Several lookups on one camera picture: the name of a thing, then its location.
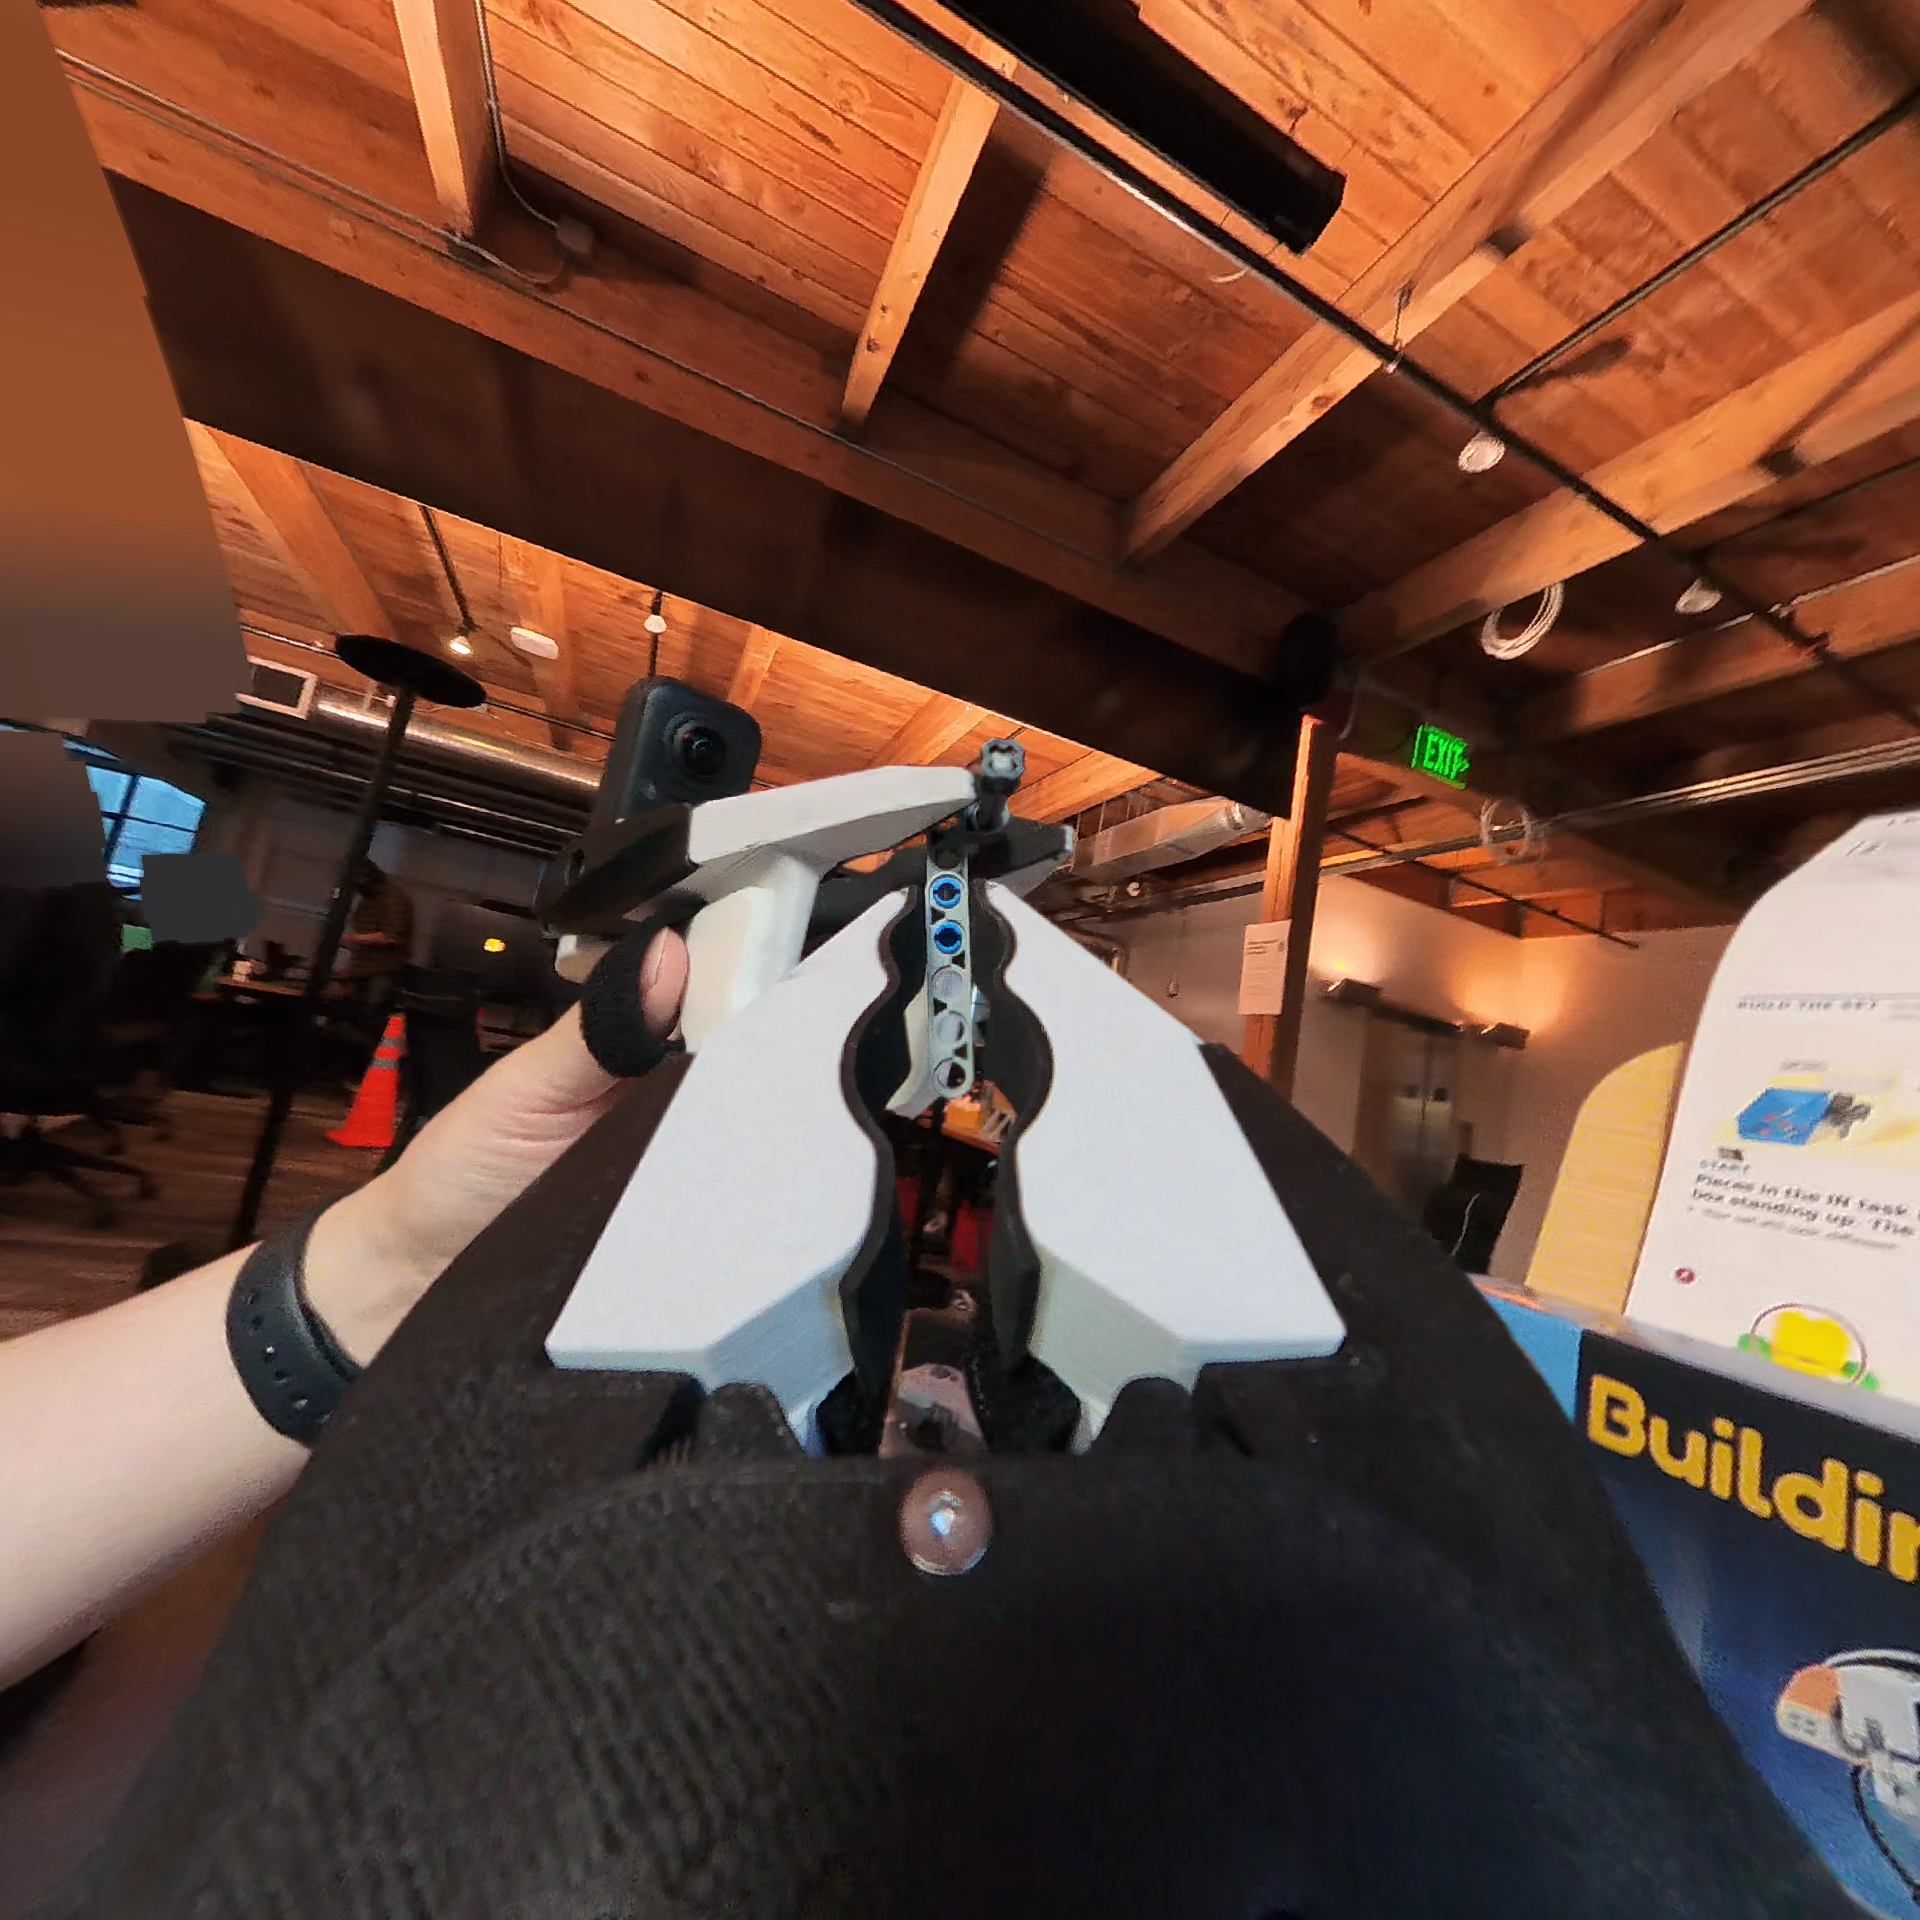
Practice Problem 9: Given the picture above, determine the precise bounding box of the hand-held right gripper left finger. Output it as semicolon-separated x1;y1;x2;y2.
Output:
552;892;917;1443

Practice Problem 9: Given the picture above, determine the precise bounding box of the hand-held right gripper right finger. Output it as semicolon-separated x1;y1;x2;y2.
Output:
977;887;1347;1443

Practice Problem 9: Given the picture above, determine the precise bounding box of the grey beam with blue pin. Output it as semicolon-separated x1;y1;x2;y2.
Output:
917;841;986;1118

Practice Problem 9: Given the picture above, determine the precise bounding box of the person's left hand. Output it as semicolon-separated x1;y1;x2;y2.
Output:
303;929;687;1357

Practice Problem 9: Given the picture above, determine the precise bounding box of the orange traffic cone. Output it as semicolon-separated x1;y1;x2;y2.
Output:
331;1014;409;1153

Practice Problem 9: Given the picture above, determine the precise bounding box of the black floor lamp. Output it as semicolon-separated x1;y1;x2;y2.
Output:
226;630;491;1247

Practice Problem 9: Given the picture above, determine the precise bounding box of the black wristband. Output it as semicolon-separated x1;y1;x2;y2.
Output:
226;1215;369;1449

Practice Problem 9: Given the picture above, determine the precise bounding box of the curled white poster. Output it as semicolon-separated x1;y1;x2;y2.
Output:
1531;811;1920;1396

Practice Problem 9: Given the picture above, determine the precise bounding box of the blue robot kit box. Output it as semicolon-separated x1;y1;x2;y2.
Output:
1473;1276;1920;1920

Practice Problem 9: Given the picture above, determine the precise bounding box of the black office chair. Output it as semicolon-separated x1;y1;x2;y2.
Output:
0;887;183;1215

